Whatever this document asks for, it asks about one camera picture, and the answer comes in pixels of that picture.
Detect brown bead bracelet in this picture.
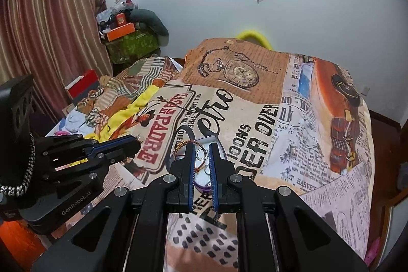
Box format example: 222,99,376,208
174,139,212,172

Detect white plastic bags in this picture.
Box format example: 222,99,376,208
96,0,138,21

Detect yellow curved plastic object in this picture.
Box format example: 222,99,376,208
235,30,272,50

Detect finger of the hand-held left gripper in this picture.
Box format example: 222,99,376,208
33,133,141,162
41,145,141,197

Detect flat orange box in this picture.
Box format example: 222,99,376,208
105,23,136,42

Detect striped patchwork cloth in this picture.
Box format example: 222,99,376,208
76,56,183,134

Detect purple heart-shaped jewelry box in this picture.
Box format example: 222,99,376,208
170,134,227,193

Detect red box with white lid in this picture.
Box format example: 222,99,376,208
65,69,99,99

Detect yellow cloth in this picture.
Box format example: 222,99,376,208
86,85,161,141

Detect printed newspaper-pattern blanket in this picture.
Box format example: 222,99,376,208
48,37,376,261

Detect pink cloth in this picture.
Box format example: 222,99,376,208
364,236,382,267

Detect orange cloth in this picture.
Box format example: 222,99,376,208
0,217,46,272

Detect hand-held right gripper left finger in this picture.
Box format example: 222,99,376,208
30,143,196,272

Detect pile of pale clothes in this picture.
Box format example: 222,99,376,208
57,108,94,136

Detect metal chain lanyard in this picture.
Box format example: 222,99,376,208
0,131,36,197

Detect grey plush pillow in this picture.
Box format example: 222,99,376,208
129,8,170,37

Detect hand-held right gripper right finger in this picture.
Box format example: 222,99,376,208
208,144,368,272

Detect striped brown curtain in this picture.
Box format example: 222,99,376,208
0,0,114,124

